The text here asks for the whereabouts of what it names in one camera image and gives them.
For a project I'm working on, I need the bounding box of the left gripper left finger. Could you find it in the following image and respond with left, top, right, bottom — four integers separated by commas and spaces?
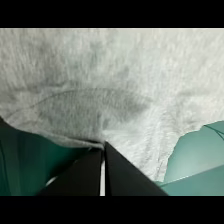
37, 148, 103, 197

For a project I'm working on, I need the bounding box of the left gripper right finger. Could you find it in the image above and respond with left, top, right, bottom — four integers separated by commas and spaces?
103, 141, 170, 197

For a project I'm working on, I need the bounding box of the grey garment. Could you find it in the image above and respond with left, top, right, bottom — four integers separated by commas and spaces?
0, 27, 224, 183

